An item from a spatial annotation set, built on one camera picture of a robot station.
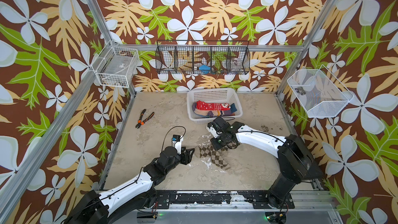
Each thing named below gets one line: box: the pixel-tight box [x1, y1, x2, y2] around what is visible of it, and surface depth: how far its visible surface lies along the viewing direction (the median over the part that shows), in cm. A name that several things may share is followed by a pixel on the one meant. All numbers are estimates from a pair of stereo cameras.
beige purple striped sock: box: [191, 102, 236, 117], surface depth 106 cm
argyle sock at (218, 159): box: [210, 147, 231, 171], surface depth 84 cm
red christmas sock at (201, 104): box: [195, 100, 231, 111], surface depth 107 cm
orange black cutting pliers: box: [135, 108, 155, 129], surface depth 106 cm
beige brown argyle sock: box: [194, 145, 215, 159], surface depth 91 cm
